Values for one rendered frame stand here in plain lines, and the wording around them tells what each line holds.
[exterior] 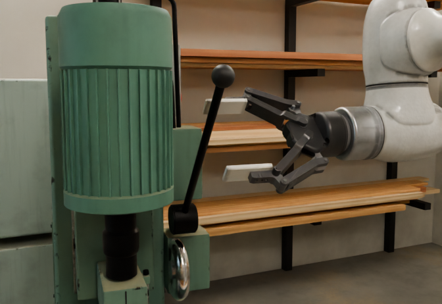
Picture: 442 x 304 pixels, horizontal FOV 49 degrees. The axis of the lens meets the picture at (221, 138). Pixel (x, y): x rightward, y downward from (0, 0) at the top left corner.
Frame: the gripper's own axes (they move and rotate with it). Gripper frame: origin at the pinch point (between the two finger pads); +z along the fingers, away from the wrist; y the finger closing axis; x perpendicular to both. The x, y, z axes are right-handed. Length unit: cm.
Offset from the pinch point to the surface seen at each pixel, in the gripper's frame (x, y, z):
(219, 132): -149, 136, -66
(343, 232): -255, 118, -191
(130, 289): -21.2, -12.6, 13.5
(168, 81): 2.9, 9.5, 6.9
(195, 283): -41.4, -4.0, -2.6
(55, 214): -31.3, 9.3, 24.6
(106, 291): -21.1, -12.3, 17.1
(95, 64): 6.8, 8.7, 18.0
